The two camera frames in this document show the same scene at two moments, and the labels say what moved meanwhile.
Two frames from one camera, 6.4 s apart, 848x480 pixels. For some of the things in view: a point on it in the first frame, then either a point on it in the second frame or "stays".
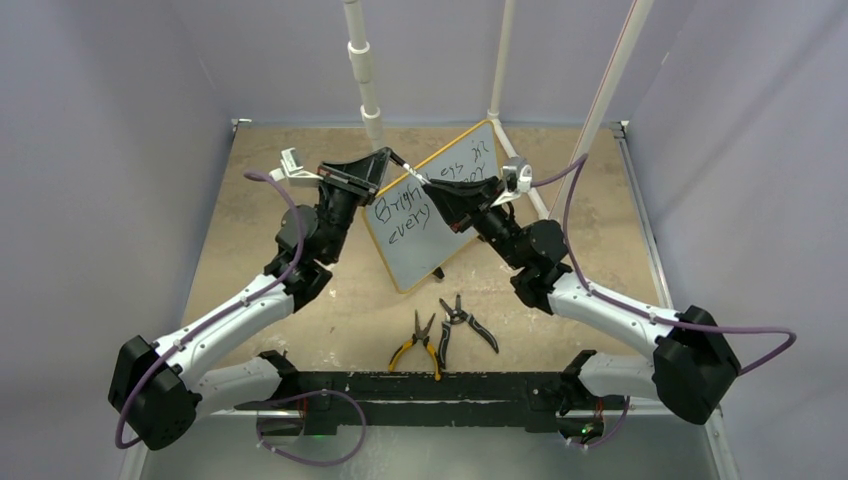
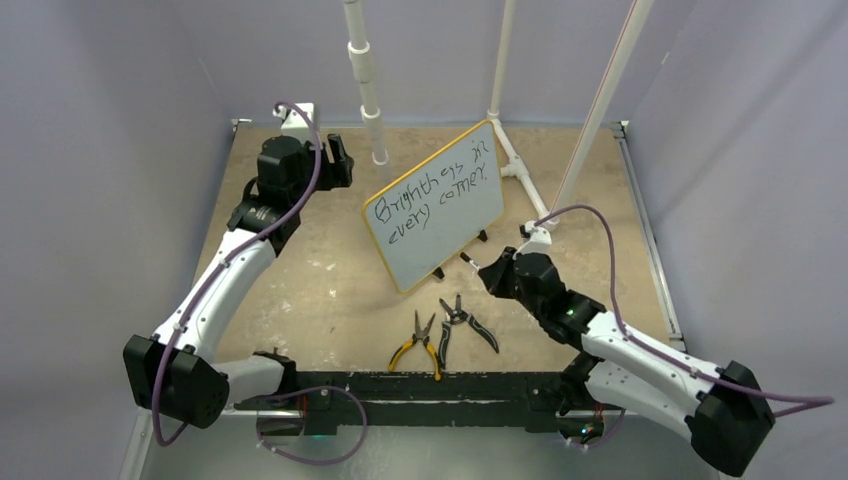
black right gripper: x=458 y=200 → x=494 y=274
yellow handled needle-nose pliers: x=420 y=334 stays
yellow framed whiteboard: x=413 y=235 stays
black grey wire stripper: x=457 y=315 stays
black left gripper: x=362 y=180 → x=336 y=174
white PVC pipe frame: x=592 y=133 stays
